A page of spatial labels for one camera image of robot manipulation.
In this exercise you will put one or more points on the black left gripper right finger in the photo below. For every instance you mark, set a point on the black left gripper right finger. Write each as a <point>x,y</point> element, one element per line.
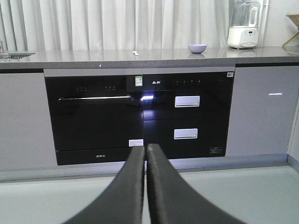
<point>172,200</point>

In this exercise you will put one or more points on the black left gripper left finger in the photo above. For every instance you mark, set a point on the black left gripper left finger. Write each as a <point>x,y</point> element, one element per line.
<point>122,201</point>

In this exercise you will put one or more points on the purple plastic bowl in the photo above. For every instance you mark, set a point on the purple plastic bowl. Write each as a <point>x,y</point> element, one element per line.
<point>197,48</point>

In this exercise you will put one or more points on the black disinfection cabinet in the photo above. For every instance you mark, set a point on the black disinfection cabinet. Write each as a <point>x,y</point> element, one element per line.
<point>187,114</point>

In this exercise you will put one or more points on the black built-in dishwasher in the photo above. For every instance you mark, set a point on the black built-in dishwasher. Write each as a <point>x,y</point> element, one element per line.
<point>96,118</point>

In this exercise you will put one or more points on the grey cabinet door left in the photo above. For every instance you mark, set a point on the grey cabinet door left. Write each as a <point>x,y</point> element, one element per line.
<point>26,139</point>

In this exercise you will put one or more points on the grey cabinet door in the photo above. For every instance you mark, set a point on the grey cabinet door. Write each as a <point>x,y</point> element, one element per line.
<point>26,139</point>
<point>262,109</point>

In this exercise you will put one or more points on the grey cabinet door right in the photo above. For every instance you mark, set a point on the grey cabinet door right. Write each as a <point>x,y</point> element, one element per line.
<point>262,109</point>

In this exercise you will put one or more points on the steel kitchen sink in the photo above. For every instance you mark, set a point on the steel kitchen sink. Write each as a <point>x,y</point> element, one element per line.
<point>14,55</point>

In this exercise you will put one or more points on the white blender appliance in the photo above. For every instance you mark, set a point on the white blender appliance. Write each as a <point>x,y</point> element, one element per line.
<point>243,27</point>

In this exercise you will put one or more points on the white curtain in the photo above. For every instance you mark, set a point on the white curtain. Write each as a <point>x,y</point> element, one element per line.
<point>112,24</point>

